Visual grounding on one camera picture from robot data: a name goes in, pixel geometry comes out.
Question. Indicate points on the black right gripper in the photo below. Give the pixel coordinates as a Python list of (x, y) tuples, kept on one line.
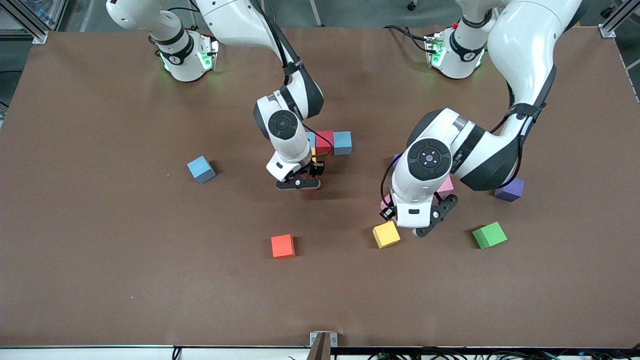
[(316, 169)]

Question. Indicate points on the orange foam cube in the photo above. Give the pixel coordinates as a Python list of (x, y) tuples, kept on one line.
[(282, 245)]

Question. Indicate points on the blue foam cube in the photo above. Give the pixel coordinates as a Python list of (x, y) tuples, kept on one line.
[(311, 140), (343, 143), (201, 169)]

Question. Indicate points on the red foam cube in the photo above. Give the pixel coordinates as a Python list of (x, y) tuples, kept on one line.
[(314, 189), (324, 142)]

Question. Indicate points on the yellow foam cube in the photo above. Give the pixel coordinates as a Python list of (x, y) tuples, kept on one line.
[(386, 234), (313, 151)]

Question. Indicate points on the pink foam cube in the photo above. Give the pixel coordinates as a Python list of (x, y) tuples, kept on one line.
[(446, 186), (386, 201)]

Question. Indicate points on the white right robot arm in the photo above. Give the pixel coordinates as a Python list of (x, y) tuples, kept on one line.
[(235, 20)]

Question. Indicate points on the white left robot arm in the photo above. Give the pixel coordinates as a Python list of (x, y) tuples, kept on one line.
[(525, 45)]

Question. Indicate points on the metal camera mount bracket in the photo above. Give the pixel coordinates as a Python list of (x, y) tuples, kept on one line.
[(320, 345)]

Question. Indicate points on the aluminium frame post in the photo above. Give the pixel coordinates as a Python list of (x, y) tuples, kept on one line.
[(30, 27), (57, 12), (612, 25)]

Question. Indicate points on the brown table mat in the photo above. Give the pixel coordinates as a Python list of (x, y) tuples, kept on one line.
[(125, 280)]

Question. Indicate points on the white stand leg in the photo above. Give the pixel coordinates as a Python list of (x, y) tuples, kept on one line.
[(316, 10)]

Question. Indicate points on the green foam cube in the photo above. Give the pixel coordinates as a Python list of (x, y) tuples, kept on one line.
[(489, 235)]

